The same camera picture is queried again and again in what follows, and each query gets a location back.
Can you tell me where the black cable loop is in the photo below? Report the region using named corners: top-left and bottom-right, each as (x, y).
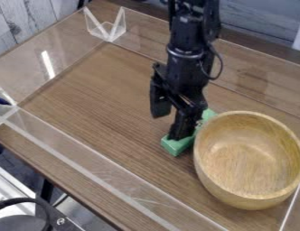
top-left (0, 197), bottom-right (54, 231)

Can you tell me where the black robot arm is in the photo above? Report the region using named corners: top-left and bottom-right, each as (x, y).
top-left (150, 0), bottom-right (222, 140)

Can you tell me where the black metal bracket with screw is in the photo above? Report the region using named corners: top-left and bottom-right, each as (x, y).
top-left (47, 206), bottom-right (85, 231)

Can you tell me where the light wooden bowl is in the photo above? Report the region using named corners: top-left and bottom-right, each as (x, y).
top-left (194, 111), bottom-right (300, 210)

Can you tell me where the blue object at left edge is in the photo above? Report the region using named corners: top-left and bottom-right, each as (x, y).
top-left (0, 98), bottom-right (11, 106)

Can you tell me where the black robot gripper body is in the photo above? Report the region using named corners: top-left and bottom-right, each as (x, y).
top-left (152, 45), bottom-right (212, 113)

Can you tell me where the green rectangular block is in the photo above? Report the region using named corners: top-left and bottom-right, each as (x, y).
top-left (161, 109), bottom-right (217, 157)

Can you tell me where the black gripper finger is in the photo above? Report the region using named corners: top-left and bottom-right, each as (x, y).
top-left (169, 110), bottom-right (202, 141)
top-left (150, 79), bottom-right (172, 118)

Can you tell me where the clear acrylic corner bracket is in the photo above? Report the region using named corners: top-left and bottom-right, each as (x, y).
top-left (83, 7), bottom-right (126, 42)

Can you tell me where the black table leg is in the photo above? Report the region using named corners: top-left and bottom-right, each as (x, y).
top-left (41, 180), bottom-right (55, 202)

